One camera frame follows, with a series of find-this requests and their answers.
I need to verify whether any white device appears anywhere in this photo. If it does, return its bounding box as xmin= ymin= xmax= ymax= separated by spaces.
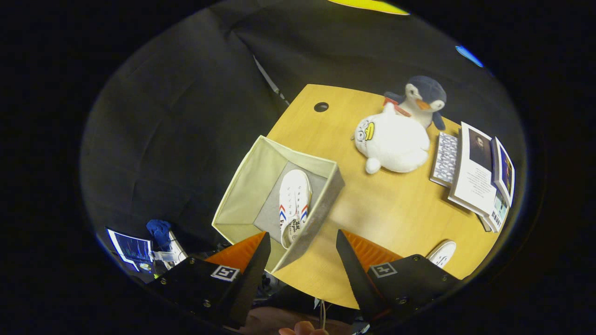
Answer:
xmin=154 ymin=233 xmax=189 ymax=270

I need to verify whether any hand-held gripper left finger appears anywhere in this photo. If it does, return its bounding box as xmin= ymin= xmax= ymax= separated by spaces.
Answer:
xmin=149 ymin=231 xmax=271 ymax=328

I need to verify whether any white round plush toy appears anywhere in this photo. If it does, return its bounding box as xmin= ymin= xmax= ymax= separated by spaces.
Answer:
xmin=351 ymin=103 xmax=431 ymax=175

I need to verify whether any grey fabric storage box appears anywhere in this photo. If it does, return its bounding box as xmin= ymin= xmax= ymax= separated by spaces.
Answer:
xmin=212 ymin=135 xmax=346 ymax=274

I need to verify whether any penguin plush toy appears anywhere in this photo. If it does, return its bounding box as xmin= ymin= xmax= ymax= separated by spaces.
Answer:
xmin=383 ymin=75 xmax=447 ymax=132

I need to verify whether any white striped canvas shoe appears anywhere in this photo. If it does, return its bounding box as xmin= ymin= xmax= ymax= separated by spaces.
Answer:
xmin=278 ymin=169 xmax=313 ymax=249
xmin=426 ymin=240 xmax=457 ymax=269

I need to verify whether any grey patterned book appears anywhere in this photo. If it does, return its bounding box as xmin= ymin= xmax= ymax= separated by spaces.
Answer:
xmin=429 ymin=132 xmax=461 ymax=188

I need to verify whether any blue lit monitor screen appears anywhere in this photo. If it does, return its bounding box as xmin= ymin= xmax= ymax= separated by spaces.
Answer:
xmin=106 ymin=227 xmax=154 ymax=273

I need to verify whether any blue cover book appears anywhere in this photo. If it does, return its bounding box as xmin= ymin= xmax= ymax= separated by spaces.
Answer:
xmin=491 ymin=136 xmax=516 ymax=208

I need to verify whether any blue cloth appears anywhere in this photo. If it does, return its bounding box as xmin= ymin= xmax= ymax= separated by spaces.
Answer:
xmin=146 ymin=220 xmax=173 ymax=252

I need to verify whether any pale green cover book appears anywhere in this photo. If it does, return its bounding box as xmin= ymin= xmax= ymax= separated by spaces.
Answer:
xmin=487 ymin=191 xmax=510 ymax=233

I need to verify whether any white book with portrait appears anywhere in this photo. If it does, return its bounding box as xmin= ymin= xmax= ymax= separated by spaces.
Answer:
xmin=448 ymin=122 xmax=498 ymax=218

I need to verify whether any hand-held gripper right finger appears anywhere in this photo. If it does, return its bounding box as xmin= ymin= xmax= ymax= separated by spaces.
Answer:
xmin=335 ymin=229 xmax=462 ymax=324

